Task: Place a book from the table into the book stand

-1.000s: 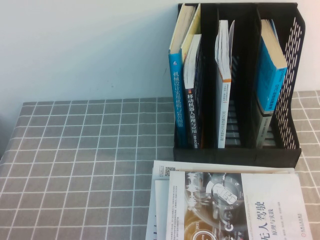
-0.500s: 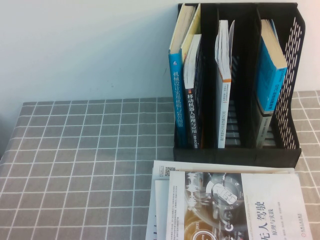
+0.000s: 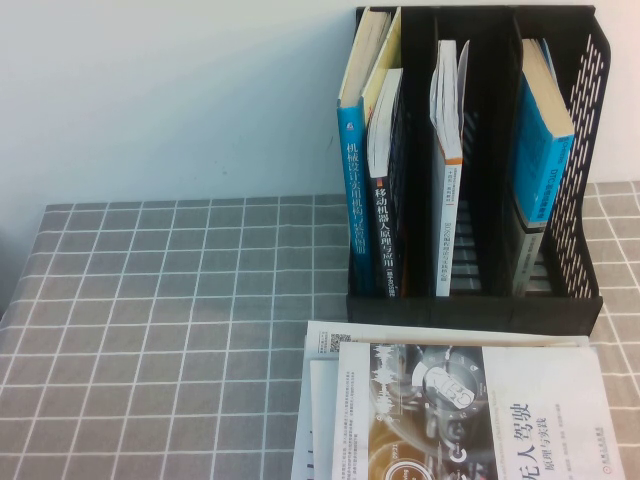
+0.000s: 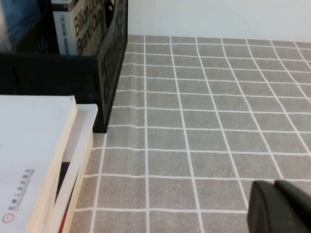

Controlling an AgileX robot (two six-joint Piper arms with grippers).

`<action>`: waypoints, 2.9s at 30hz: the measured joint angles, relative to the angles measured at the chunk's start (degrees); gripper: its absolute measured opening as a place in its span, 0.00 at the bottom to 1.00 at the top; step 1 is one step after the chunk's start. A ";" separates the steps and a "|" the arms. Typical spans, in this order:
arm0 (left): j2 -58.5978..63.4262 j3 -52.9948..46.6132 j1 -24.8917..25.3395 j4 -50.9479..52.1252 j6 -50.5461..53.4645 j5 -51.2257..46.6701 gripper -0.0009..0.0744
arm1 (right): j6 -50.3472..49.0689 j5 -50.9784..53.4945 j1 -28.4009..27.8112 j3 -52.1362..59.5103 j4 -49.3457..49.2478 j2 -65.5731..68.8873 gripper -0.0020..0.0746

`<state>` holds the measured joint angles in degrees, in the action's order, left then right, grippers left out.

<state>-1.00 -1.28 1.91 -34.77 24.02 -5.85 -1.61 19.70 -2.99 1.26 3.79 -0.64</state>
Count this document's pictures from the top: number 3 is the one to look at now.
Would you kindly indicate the grey checkered tablecloth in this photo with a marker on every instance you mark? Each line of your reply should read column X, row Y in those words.
column 150, row 300

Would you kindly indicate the white book with gear picture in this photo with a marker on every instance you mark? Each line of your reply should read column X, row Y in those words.
column 525, row 400

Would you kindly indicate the white spine book orange stripe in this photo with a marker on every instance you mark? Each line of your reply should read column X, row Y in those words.
column 450, row 215

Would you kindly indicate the black spine robotics book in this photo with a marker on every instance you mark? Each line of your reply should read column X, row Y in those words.
column 387, row 235

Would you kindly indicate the white book with QR code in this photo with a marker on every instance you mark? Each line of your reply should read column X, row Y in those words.
column 325, row 340

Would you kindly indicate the blue cover book grey spine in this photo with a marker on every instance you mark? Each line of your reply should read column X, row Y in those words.
column 537, row 165

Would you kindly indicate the black perforated book stand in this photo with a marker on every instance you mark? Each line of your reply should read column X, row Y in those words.
column 465, row 315

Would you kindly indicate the plain pale white book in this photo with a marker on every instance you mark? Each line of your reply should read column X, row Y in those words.
column 324, row 415

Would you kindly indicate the thick blue spine book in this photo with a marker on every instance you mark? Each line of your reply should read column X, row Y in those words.
column 355, row 200

